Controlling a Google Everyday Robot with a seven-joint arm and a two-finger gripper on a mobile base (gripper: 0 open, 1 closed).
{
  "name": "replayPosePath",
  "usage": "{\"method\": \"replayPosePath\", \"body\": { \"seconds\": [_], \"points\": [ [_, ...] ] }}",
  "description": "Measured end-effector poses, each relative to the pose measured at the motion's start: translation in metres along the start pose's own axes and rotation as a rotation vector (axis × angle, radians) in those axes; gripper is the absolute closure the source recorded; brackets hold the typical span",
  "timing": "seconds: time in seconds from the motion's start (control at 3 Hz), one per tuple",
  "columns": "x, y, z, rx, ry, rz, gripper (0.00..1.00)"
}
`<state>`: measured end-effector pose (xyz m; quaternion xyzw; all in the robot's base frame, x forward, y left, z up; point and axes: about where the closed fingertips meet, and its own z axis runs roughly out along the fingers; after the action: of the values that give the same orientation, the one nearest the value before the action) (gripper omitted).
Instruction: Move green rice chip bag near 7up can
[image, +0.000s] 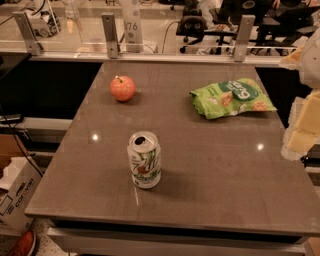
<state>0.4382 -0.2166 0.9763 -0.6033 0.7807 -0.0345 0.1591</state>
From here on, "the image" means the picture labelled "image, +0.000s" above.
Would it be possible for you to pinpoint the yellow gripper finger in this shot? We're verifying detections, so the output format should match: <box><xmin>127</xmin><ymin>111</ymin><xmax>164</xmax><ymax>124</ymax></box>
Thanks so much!
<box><xmin>284</xmin><ymin>47</ymin><xmax>303</xmax><ymax>64</ymax></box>
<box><xmin>288</xmin><ymin>90</ymin><xmax>320</xmax><ymax>154</ymax></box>

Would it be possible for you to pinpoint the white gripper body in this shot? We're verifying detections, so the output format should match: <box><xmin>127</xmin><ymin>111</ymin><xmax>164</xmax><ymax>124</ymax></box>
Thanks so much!
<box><xmin>299</xmin><ymin>28</ymin><xmax>320</xmax><ymax>89</ymax></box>

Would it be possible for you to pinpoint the green rice chip bag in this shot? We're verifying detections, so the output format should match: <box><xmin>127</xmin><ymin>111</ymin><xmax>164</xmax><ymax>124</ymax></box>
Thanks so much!
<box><xmin>190</xmin><ymin>78</ymin><xmax>276</xmax><ymax>120</ymax></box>

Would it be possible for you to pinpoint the white 7up can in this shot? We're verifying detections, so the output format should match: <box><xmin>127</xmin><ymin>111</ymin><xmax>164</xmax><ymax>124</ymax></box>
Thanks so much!
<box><xmin>127</xmin><ymin>131</ymin><xmax>161</xmax><ymax>189</ymax></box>

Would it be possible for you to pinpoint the glass barrier panel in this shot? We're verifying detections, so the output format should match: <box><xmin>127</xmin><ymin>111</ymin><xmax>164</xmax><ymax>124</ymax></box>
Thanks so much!
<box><xmin>0</xmin><ymin>0</ymin><xmax>301</xmax><ymax>58</ymax></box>

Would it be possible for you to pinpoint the red apple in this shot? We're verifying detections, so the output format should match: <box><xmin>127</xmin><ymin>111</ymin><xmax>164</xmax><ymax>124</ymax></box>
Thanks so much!
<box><xmin>110</xmin><ymin>76</ymin><xmax>136</xmax><ymax>102</ymax></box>

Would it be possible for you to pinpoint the white cardboard box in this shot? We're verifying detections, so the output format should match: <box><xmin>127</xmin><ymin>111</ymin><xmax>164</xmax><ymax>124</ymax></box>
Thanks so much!
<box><xmin>0</xmin><ymin>157</ymin><xmax>41</xmax><ymax>235</ymax></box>

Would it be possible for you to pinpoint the red shoe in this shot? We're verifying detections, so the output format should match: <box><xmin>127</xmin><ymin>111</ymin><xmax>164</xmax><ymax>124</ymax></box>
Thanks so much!
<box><xmin>6</xmin><ymin>231</ymin><xmax>36</xmax><ymax>256</ymax></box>

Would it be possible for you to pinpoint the metal bracket right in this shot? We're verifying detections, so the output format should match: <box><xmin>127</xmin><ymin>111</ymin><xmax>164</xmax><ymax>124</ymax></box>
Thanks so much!
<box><xmin>233</xmin><ymin>15</ymin><xmax>255</xmax><ymax>62</ymax></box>

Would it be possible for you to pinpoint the metal bracket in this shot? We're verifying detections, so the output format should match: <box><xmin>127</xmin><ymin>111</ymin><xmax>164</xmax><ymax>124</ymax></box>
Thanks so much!
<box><xmin>101</xmin><ymin>12</ymin><xmax>119</xmax><ymax>59</ymax></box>
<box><xmin>13</xmin><ymin>12</ymin><xmax>43</xmax><ymax>56</ymax></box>
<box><xmin>233</xmin><ymin>15</ymin><xmax>255</xmax><ymax>62</ymax></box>

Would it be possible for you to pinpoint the white numbered sign post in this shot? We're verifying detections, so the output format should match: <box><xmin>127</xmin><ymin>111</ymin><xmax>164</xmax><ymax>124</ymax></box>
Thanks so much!
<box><xmin>119</xmin><ymin>0</ymin><xmax>143</xmax><ymax>53</ymax></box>

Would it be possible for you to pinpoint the metal bracket middle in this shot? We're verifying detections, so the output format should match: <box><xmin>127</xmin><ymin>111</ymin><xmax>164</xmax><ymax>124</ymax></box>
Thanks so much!
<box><xmin>101</xmin><ymin>12</ymin><xmax>119</xmax><ymax>59</ymax></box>

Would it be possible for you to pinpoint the metal bracket left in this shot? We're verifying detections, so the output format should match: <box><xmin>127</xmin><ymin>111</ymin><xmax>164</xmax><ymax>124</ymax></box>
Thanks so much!
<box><xmin>13</xmin><ymin>12</ymin><xmax>43</xmax><ymax>56</ymax></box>

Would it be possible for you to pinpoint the black cable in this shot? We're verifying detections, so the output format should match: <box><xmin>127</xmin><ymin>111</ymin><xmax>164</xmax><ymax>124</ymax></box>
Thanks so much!
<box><xmin>0</xmin><ymin>106</ymin><xmax>44</xmax><ymax>178</ymax></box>

